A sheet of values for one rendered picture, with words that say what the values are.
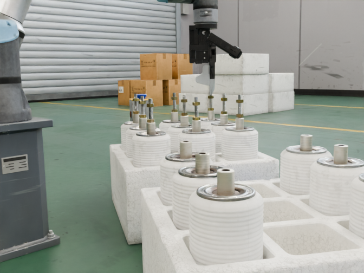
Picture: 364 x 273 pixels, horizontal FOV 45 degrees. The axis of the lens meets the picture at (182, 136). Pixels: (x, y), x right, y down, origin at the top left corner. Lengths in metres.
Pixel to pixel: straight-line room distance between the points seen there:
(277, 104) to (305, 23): 2.91
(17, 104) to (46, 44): 5.49
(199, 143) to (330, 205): 0.43
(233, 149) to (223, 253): 0.60
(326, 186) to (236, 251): 0.24
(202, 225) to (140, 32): 6.92
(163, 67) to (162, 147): 4.03
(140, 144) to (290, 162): 0.39
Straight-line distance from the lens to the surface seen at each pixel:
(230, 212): 0.53
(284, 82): 4.34
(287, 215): 0.80
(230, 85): 3.92
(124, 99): 5.28
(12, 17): 1.20
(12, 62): 1.05
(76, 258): 1.03
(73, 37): 6.72
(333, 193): 0.73
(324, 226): 0.70
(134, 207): 1.04
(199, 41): 1.35
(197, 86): 4.21
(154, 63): 5.03
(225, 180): 0.55
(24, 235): 1.08
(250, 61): 3.90
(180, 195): 0.65
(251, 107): 3.92
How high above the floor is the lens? 0.41
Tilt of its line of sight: 9 degrees down
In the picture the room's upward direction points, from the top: 1 degrees counter-clockwise
